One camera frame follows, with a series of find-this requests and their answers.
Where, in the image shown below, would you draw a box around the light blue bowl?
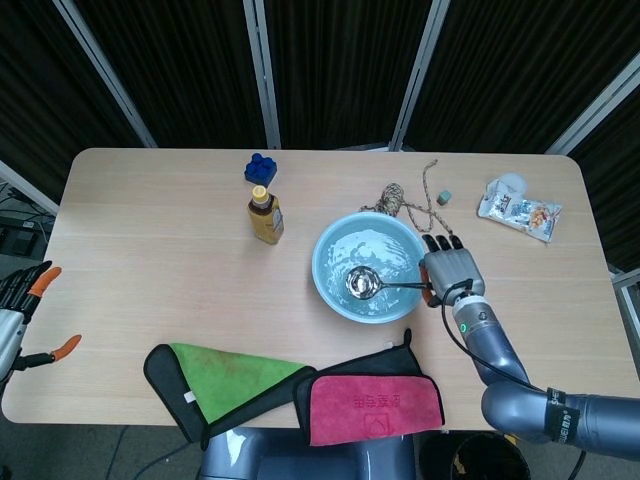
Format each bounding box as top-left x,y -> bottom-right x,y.
311,211 -> 431,324

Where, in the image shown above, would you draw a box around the yellow tea bottle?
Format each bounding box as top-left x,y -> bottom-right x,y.
246,184 -> 286,246

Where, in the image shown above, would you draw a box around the black trash bin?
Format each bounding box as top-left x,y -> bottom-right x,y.
449,432 -> 531,480

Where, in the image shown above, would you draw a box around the grey metal rack corner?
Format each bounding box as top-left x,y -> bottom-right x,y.
612,269 -> 640,326

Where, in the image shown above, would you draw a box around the white snack bag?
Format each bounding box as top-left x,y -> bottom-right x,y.
476,177 -> 564,245

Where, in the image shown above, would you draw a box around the grey partition post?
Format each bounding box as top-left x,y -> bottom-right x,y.
0,159 -> 60,215
544,64 -> 640,155
52,0 -> 159,149
243,0 -> 282,150
388,0 -> 454,152

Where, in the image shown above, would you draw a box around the grey robot torso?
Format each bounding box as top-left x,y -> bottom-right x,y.
199,427 -> 417,480

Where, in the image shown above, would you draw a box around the green and black cloth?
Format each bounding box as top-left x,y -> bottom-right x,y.
143,342 -> 317,451

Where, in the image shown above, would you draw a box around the brown braided rope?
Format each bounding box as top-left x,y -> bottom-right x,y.
358,159 -> 457,237

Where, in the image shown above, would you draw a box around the pink and black cloth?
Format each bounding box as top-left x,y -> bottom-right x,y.
292,328 -> 446,448

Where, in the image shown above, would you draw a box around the white round plastic lid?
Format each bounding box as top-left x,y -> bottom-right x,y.
499,172 -> 529,197

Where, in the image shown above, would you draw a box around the metal ladle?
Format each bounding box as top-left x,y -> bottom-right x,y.
346,265 -> 434,300

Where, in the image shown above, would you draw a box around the blue toy building brick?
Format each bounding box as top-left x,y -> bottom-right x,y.
243,152 -> 279,185

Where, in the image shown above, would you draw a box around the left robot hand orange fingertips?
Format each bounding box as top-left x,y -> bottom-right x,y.
0,260 -> 83,386

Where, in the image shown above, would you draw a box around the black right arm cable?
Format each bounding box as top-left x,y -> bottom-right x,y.
439,278 -> 587,480

